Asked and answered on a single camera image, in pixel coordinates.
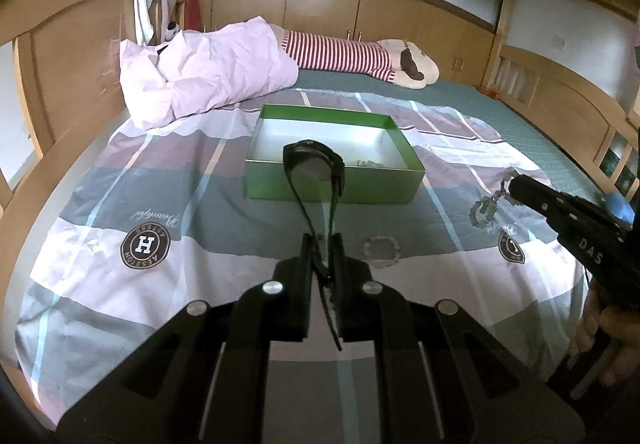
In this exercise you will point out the person's right hand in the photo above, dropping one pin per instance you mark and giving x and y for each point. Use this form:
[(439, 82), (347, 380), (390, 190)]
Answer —
[(615, 329)]

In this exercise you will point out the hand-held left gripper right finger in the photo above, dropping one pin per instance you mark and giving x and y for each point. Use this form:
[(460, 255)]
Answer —
[(337, 269)]

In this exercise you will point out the striped plush toy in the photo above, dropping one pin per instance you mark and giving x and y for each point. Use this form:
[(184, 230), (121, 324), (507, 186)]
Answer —
[(340, 56)]

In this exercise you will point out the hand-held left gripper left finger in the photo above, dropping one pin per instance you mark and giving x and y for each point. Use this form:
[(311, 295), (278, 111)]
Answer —
[(306, 269)]

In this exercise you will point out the wooden bunk bed frame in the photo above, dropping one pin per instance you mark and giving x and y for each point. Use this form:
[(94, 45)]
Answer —
[(65, 48)]

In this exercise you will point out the green cardboard box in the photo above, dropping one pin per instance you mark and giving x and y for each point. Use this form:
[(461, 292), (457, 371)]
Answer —
[(380, 184)]

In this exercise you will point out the wooden wall cabinet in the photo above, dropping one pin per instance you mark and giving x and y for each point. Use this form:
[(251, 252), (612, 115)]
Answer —
[(320, 3)]

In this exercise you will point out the green mattress mat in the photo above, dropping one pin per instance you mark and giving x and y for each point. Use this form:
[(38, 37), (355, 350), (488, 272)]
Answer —
[(475, 98)]

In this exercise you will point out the black sunglasses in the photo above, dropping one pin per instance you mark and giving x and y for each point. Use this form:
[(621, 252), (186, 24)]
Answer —
[(300, 146)]

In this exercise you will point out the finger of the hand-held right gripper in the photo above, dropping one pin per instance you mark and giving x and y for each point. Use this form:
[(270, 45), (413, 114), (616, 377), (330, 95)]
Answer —
[(530, 191)]

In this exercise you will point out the plaid quilt cover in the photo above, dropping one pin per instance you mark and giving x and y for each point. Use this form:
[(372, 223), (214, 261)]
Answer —
[(150, 184)]

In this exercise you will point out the red hanging cloth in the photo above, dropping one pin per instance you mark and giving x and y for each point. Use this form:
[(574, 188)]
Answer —
[(191, 3)]

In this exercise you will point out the pink crumpled pillow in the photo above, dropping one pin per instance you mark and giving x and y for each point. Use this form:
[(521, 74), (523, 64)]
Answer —
[(210, 68)]

